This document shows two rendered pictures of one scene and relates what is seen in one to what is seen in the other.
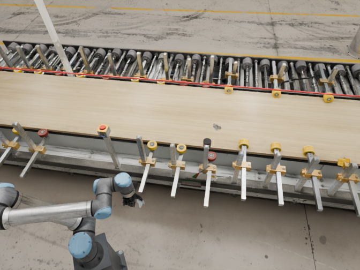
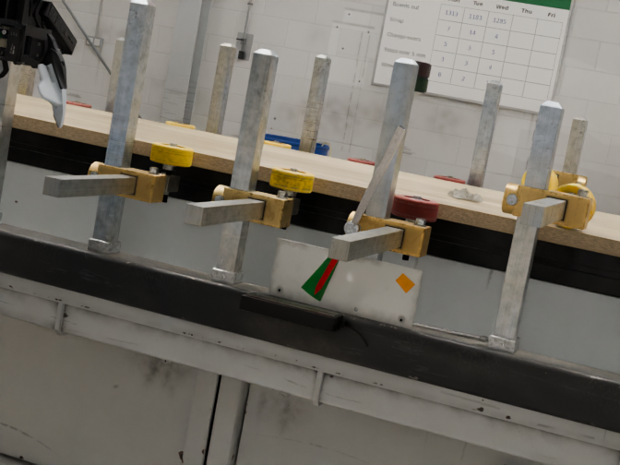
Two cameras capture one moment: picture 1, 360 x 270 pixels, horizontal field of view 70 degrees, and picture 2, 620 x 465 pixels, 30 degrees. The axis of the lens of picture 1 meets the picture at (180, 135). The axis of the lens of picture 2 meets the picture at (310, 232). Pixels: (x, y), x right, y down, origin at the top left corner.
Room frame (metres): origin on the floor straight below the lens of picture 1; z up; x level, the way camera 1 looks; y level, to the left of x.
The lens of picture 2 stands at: (-0.84, -0.30, 1.06)
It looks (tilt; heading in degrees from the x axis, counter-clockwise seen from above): 7 degrees down; 7
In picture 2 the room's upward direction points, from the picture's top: 10 degrees clockwise
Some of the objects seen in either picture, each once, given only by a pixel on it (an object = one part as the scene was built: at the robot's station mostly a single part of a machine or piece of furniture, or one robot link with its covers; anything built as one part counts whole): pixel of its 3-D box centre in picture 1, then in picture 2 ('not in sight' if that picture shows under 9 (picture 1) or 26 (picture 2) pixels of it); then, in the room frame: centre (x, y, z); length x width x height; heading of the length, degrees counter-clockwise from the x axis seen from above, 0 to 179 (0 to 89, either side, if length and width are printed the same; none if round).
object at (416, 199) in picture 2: (210, 158); (411, 228); (1.19, -0.24, 0.85); 0.08 x 0.08 x 0.11
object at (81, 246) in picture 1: (82, 246); not in sight; (0.57, 0.70, 0.79); 0.17 x 0.15 x 0.18; 7
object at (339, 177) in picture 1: (346, 178); not in sight; (0.91, -1.19, 0.95); 0.13 x 0.06 x 0.05; 78
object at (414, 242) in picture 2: (207, 168); (387, 233); (1.11, -0.21, 0.85); 0.13 x 0.06 x 0.05; 78
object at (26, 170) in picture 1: (35, 155); not in sight; (1.34, 1.26, 0.82); 0.43 x 0.03 x 0.04; 168
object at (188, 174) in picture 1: (200, 176); (343, 282); (1.09, -0.15, 0.75); 0.26 x 0.01 x 0.10; 78
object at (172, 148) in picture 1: (173, 162); (243, 185); (1.16, 0.06, 0.87); 0.03 x 0.03 x 0.48; 78
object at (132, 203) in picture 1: (129, 197); (21, 23); (0.78, 0.35, 1.08); 0.09 x 0.08 x 0.12; 170
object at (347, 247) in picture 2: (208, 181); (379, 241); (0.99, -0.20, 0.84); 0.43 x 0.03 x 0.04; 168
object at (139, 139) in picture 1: (143, 155); (123, 131); (1.21, 0.30, 0.92); 0.03 x 0.03 x 0.48; 78
